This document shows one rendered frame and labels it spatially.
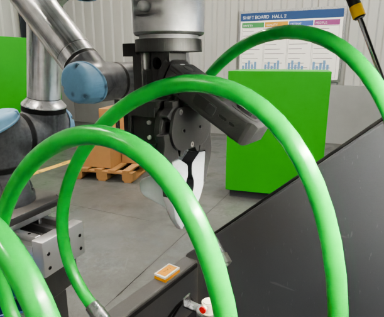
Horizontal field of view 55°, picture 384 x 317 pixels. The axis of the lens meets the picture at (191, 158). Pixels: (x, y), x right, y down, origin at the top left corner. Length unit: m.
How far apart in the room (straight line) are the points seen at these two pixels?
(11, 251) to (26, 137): 0.82
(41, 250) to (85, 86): 0.41
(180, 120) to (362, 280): 0.48
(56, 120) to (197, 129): 0.69
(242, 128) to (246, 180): 3.53
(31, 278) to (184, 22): 0.27
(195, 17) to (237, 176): 3.52
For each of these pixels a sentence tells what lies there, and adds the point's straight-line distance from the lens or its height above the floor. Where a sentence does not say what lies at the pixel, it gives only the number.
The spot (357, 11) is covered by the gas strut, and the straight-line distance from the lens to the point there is 0.65.
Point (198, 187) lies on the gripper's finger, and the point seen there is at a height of 1.25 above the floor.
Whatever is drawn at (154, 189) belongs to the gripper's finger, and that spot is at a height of 1.25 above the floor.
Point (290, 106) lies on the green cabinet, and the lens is 3.67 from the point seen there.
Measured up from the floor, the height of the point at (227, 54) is 1.40.
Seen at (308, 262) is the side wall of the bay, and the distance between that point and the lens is 0.75.
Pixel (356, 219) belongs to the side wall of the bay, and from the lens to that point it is 0.69.
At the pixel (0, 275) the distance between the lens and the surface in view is 0.43.
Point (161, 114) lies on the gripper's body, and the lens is 0.38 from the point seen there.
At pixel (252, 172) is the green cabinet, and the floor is 0.30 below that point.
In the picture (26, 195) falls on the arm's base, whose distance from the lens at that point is 1.02.
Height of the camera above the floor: 1.39
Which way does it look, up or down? 15 degrees down
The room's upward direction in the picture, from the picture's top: straight up
